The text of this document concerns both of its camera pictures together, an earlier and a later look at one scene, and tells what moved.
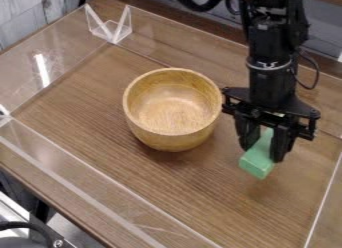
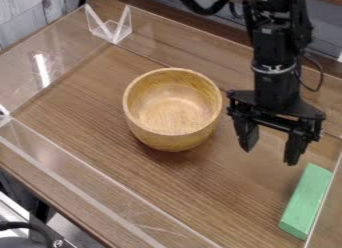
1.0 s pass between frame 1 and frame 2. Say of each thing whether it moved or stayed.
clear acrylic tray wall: stayed
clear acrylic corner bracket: stayed
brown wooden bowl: stayed
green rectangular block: moved
